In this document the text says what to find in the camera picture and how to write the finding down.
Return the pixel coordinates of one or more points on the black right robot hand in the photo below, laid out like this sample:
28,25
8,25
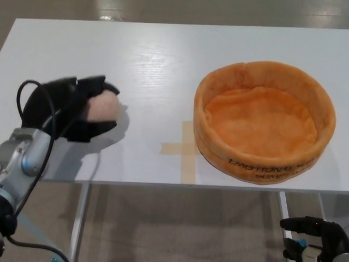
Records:
316,232

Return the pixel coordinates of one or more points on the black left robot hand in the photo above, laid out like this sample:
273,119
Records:
60,109

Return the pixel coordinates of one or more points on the pink round plush toy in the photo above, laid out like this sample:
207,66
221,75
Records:
105,107

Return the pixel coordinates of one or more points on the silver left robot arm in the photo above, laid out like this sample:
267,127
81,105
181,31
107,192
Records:
21,155

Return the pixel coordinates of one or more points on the orange plush round plate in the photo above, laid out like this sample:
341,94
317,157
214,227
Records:
261,131

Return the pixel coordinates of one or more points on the white metal table leg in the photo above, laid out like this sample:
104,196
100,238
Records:
285,210
80,218

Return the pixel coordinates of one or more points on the beige masking tape cross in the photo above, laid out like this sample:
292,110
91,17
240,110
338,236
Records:
186,152

